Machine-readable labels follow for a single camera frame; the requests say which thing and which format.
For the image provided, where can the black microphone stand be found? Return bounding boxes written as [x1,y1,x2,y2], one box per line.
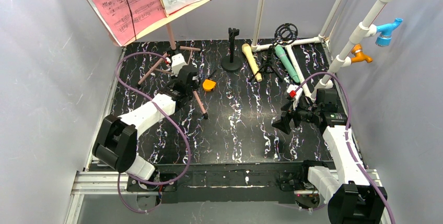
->
[221,28,241,72]

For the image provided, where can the green microphone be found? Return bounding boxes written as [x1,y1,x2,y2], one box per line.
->
[274,45,300,84]

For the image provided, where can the cream yellow microphone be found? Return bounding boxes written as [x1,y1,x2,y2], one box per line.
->
[241,43,262,82]

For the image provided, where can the small black tripod stand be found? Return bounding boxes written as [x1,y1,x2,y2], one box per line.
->
[248,23,298,82]

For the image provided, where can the pink sheet music page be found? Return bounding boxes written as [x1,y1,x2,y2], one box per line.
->
[88,0,166,46]

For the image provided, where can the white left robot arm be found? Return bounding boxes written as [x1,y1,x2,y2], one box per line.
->
[92,65,200,181]

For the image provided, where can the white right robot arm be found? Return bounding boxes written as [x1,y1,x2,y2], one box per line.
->
[272,85,387,223]

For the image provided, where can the orange tape measure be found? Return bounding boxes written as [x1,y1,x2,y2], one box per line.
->
[202,79,217,92]

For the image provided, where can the orange pipe fitting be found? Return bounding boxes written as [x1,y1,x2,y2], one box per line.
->
[351,44,373,64]

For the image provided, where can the blue pipe fitting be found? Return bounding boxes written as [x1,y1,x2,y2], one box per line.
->
[375,18,403,47]

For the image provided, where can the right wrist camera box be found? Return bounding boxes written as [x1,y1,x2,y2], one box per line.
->
[285,84,304,108]

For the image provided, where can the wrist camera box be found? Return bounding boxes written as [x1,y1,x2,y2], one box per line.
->
[285,84,304,108]
[170,53,187,76]

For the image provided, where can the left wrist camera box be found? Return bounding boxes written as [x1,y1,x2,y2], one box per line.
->
[170,53,187,76]

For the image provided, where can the right robot arm base mount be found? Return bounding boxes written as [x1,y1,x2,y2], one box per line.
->
[278,177,320,209]

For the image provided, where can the aluminium rail frame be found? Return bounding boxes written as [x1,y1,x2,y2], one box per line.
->
[64,42,394,224]

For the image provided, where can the white PVC pipe frame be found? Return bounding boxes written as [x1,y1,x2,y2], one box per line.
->
[250,0,416,100]

